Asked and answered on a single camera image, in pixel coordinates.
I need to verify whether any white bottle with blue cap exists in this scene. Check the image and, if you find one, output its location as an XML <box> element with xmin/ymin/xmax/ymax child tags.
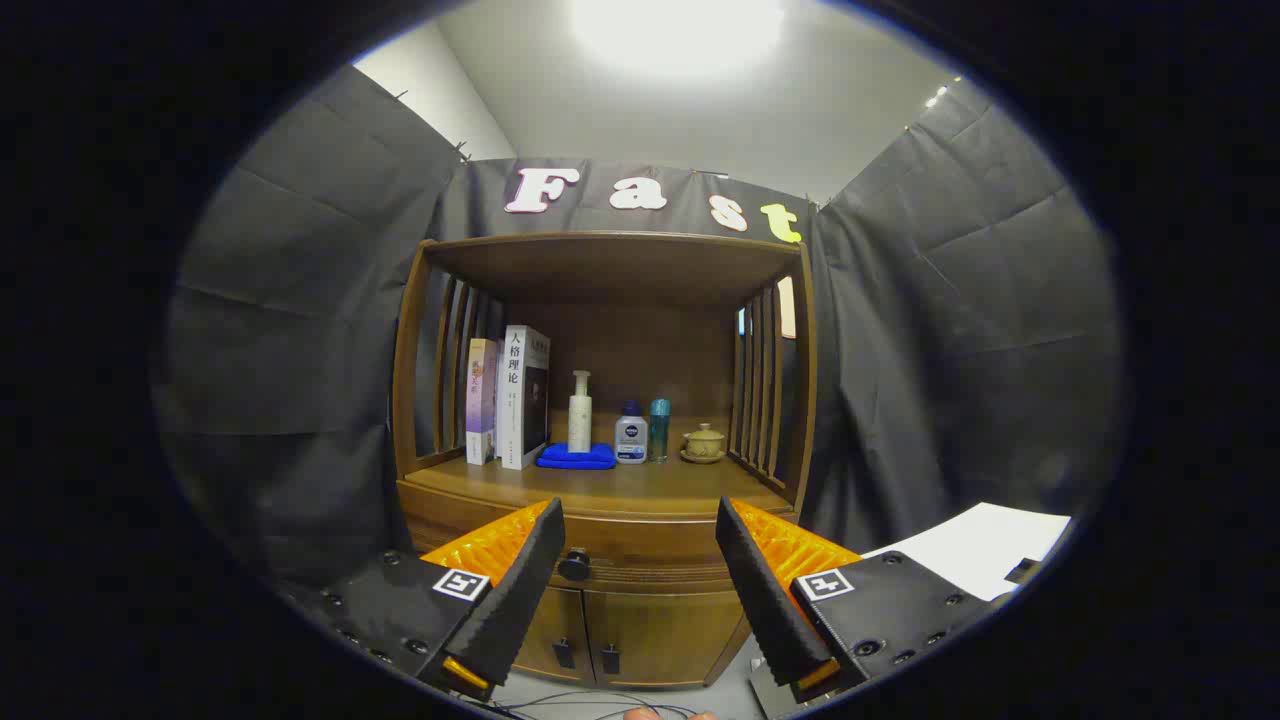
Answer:
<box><xmin>614</xmin><ymin>401</ymin><xmax>649</xmax><ymax>466</ymax></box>

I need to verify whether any white pump bottle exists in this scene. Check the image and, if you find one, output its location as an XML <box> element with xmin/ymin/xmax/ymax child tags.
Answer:
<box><xmin>567</xmin><ymin>370</ymin><xmax>594</xmax><ymax>454</ymax></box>

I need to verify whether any brown wooden countertop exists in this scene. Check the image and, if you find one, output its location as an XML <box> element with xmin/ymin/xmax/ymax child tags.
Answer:
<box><xmin>400</xmin><ymin>455</ymin><xmax>796</xmax><ymax>516</ymax></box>

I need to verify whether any white box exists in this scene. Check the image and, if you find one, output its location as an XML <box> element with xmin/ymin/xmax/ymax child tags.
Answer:
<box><xmin>862</xmin><ymin>502</ymin><xmax>1073</xmax><ymax>603</ymax></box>

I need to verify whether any brown wooden drawer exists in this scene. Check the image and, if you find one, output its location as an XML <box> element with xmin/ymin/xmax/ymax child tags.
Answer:
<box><xmin>398</xmin><ymin>485</ymin><xmax>798</xmax><ymax>593</ymax></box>

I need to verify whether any thick white book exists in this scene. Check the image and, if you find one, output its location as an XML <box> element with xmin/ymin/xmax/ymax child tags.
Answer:
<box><xmin>497</xmin><ymin>325</ymin><xmax>552</xmax><ymax>471</ymax></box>

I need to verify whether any black floor cable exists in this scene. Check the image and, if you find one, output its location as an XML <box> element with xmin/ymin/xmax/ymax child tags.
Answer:
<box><xmin>470</xmin><ymin>688</ymin><xmax>701</xmax><ymax>720</ymax></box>

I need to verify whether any purple book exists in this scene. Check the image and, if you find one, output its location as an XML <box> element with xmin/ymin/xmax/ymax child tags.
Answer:
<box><xmin>465</xmin><ymin>338</ymin><xmax>499</xmax><ymax>466</ymax></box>

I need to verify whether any brown wooden cabinet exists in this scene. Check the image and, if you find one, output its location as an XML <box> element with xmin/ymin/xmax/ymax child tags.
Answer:
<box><xmin>392</xmin><ymin>232</ymin><xmax>819</xmax><ymax>691</ymax></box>

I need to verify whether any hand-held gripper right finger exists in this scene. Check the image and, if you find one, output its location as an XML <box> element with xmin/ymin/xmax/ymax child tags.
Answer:
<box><xmin>715</xmin><ymin>497</ymin><xmax>1001</xmax><ymax>704</ymax></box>

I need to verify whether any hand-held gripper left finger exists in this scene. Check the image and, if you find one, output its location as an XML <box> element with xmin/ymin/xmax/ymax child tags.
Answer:
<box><xmin>285</xmin><ymin>498</ymin><xmax>567</xmax><ymax>703</ymax></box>

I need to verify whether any beige lidded tea cup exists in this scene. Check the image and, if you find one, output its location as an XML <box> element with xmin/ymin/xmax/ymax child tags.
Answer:
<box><xmin>680</xmin><ymin>422</ymin><xmax>728</xmax><ymax>465</ymax></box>

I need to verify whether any blue folded towel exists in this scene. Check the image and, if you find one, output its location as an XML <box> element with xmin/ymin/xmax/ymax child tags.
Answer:
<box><xmin>535</xmin><ymin>443</ymin><xmax>618</xmax><ymax>471</ymax></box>

